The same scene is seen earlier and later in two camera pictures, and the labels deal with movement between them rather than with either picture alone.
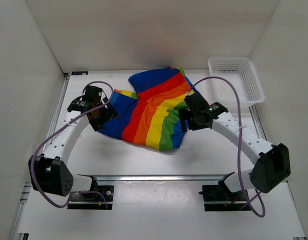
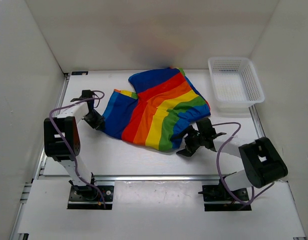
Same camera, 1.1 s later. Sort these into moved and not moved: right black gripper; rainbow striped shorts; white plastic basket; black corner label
Moved: right black gripper
Not moved: rainbow striped shorts; white plastic basket; black corner label
